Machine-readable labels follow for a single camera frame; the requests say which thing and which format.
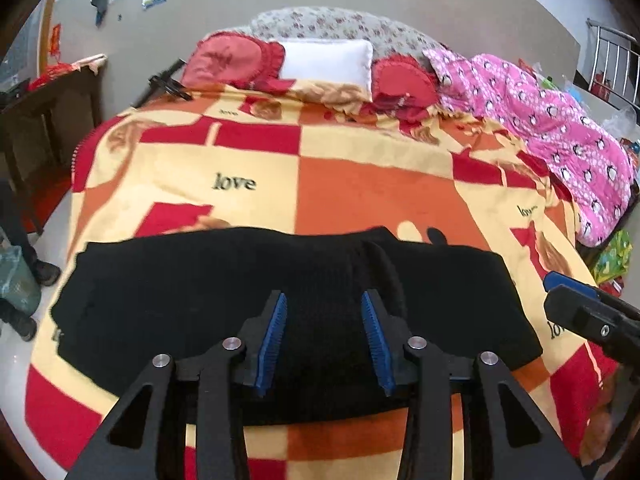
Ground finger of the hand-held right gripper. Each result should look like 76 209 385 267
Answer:
542 271 640 311
544 285 640 356

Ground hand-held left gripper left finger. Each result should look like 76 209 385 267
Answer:
65 290 289 480

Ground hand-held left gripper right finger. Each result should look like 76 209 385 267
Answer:
360 290 586 480

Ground black pants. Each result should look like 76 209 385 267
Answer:
50 226 545 426

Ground green patterned bag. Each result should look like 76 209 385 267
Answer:
592 230 633 286

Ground pink penguin print quilt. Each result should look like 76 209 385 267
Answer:
422 49 638 248

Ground red and yellow printed blanket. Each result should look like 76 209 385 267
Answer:
22 82 626 480

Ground clear plastic bag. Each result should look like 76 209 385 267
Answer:
597 105 640 143

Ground metal stair railing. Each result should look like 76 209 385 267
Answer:
585 17 640 111

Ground red heart cushion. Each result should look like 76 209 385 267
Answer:
360 54 443 121
180 31 286 93

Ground black tripod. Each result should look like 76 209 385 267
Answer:
131 58 193 108

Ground white pillow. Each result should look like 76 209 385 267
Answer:
270 39 376 98

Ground floral padded headboard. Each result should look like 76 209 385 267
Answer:
247 6 451 61

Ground dark wooden table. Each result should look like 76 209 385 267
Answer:
0 65 106 236

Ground pale cloth on table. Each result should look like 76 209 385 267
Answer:
70 52 108 73

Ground red cloth items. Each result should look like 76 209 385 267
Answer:
27 62 76 92

